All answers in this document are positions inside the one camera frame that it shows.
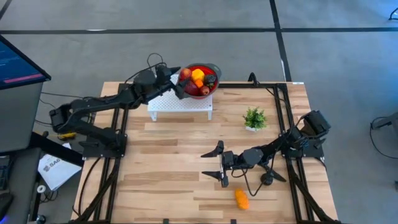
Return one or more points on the black monitor blue screen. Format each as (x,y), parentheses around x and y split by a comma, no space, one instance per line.
(15,65)

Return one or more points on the grey cabinet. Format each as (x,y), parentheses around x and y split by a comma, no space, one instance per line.
(18,118)

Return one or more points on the white printed paper booklet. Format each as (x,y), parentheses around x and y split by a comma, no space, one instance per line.
(57,172)

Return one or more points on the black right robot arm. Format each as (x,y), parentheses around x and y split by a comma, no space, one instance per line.
(280,144)

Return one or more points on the black aluminium table frame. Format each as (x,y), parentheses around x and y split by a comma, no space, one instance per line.
(242,85)

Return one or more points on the black chair caster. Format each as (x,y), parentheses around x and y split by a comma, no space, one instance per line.
(40,219)

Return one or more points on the white perforated shelf riser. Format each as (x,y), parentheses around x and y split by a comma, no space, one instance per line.
(174,104)

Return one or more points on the small orange tangerine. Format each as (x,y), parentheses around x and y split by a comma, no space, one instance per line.
(199,83)

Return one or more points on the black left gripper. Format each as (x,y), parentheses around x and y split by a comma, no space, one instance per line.
(163,76)

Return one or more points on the yellow bell pepper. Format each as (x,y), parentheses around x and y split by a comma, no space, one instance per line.
(197,74)

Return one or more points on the small dark red apple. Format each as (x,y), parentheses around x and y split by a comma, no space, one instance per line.
(204,90)

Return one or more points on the black floor stand piece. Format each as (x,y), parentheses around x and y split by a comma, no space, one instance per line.
(395,14)

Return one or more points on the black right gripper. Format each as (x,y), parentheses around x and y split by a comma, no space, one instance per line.
(231,160)

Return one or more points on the dark avocado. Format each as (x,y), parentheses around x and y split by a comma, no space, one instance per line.
(266,179)
(210,79)

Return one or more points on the red colander bowl grey rim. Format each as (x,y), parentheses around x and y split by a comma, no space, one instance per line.
(212,70)

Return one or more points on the small green potted plant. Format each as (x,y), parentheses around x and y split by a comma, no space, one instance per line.
(255,118)

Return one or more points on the black stand foot bar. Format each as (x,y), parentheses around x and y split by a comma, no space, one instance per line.
(62,154)

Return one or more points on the black kitchen knife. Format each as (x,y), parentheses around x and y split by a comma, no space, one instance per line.
(280,179)

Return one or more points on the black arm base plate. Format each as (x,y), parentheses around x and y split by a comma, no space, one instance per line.
(314,152)
(90,152)

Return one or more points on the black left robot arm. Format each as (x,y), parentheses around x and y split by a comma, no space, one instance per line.
(93,104)

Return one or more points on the orange yellow mango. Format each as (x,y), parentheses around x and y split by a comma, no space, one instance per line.
(242,199)

